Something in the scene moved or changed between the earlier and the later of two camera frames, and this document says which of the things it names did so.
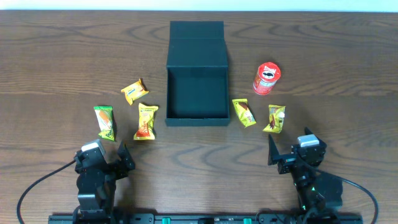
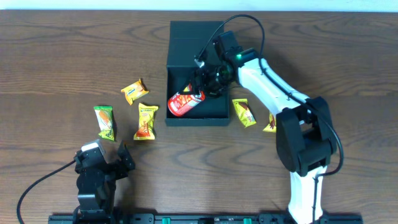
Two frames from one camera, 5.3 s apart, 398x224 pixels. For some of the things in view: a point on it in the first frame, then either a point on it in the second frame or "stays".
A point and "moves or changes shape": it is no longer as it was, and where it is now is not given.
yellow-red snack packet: [145, 129] stays
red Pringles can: [267, 74] moves or changes shape
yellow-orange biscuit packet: [135, 91] stays
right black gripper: [286, 162] → [200, 74]
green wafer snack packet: [105, 117] stays
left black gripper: [127, 162] stays
